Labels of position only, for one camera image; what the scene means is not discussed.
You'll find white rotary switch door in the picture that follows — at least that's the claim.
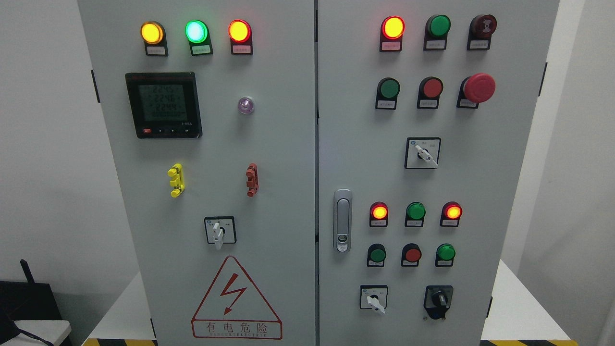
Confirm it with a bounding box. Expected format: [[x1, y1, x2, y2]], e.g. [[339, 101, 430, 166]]
[[204, 216, 237, 250]]

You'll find green lit indicator light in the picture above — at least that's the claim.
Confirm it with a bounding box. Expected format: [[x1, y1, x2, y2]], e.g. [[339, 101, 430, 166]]
[[184, 20, 213, 56]]

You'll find yellow indicator light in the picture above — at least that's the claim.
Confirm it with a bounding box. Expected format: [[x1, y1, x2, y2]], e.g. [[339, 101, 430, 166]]
[[140, 21, 168, 56]]

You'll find red terminal connector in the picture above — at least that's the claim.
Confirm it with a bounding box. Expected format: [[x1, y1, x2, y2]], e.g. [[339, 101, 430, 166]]
[[245, 162, 259, 198]]

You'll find red lit indicator lower left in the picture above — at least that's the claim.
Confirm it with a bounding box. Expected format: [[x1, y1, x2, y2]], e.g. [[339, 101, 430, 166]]
[[369, 201, 388, 227]]

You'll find small clear bulb lamp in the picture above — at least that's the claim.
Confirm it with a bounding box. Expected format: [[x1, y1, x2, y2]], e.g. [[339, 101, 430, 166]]
[[237, 97, 255, 114]]

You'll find green push button lower left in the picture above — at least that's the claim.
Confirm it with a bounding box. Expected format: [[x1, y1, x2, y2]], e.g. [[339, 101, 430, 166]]
[[366, 243, 387, 267]]

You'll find green push button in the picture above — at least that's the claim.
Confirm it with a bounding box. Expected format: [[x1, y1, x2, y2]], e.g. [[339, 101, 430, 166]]
[[375, 77, 401, 110], [435, 243, 456, 267], [366, 243, 387, 267]]

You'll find green indicator lower middle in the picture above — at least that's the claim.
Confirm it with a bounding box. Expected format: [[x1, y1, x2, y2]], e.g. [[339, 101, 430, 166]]
[[405, 202, 426, 227]]

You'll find green push button upper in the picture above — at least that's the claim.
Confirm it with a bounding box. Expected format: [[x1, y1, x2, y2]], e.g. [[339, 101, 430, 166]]
[[375, 77, 401, 110]]

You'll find grey left cabinet door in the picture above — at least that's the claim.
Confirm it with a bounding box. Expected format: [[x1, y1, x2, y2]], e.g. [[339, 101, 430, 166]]
[[78, 0, 317, 346]]

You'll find grey cabinet door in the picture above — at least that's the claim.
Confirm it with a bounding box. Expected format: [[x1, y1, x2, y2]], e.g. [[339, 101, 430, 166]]
[[318, 0, 559, 346], [78, 0, 317, 346]]

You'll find yellow terminal connector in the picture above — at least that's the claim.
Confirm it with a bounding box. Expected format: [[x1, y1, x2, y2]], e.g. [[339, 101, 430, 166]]
[[167, 163, 185, 198]]

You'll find red push button lower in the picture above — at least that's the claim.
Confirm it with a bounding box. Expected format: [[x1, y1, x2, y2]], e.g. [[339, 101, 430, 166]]
[[400, 243, 422, 267]]

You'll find red push button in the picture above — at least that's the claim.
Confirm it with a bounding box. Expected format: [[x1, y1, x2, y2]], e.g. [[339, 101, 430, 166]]
[[417, 76, 443, 109], [400, 243, 422, 267]]

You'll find grey right cabinet door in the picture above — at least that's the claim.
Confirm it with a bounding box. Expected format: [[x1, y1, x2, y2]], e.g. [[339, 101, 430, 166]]
[[318, 0, 559, 346]]

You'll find red lit indicator lower right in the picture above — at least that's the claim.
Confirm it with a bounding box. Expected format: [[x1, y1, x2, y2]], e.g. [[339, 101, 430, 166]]
[[440, 201, 463, 227]]

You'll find red push button upper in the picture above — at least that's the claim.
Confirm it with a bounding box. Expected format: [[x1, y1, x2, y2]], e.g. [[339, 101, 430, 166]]
[[417, 76, 443, 109]]

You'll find red electrical warning triangle sticker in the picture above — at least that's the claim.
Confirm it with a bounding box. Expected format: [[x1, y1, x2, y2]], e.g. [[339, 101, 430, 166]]
[[191, 255, 283, 340]]

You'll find red lit indicator light left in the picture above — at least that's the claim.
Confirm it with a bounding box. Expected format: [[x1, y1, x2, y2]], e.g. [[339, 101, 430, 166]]
[[228, 19, 253, 55]]

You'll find black digital power meter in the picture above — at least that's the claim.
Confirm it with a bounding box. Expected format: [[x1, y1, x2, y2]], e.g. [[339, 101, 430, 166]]
[[125, 72, 202, 139]]

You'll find green push button lower right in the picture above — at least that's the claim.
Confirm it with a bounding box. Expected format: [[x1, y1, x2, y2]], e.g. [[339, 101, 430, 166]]
[[435, 243, 456, 267]]

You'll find red lit indicator top right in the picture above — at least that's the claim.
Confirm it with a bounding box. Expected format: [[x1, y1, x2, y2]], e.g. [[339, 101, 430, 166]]
[[379, 16, 406, 52]]

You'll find red emergency stop mushroom button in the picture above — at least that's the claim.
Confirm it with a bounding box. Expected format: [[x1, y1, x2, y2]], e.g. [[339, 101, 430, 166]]
[[456, 73, 496, 109]]

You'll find green indicator top right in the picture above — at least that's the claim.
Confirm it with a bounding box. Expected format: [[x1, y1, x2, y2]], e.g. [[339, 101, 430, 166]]
[[423, 14, 452, 51]]

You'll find dark red buzzer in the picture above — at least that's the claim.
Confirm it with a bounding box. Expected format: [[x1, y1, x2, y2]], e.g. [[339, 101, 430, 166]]
[[467, 14, 498, 51]]

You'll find white box lower left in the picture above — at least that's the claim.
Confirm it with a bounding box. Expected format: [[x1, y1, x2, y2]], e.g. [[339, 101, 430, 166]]
[[1, 320, 72, 346]]

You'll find black device with antenna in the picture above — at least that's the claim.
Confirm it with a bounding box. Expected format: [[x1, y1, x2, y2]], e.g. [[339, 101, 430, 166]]
[[0, 259, 62, 346]]

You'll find silver door lock handle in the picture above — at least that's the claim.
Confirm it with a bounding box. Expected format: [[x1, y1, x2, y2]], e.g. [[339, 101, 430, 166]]
[[332, 189, 352, 253]]

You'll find white rotary switch upper right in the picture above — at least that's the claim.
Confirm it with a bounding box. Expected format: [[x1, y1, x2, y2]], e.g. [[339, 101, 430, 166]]
[[405, 136, 442, 170]]

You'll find white rotary switch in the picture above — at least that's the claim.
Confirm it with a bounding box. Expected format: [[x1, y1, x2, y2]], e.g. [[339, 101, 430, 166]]
[[360, 285, 388, 315], [405, 136, 442, 170]]

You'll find white rotary switch bottom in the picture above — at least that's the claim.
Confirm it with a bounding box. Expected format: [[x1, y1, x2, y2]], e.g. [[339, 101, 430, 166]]
[[360, 285, 388, 315]]

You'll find black rotary knob switch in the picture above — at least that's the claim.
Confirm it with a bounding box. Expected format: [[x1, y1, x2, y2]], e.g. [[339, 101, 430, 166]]
[[423, 285, 454, 320]]

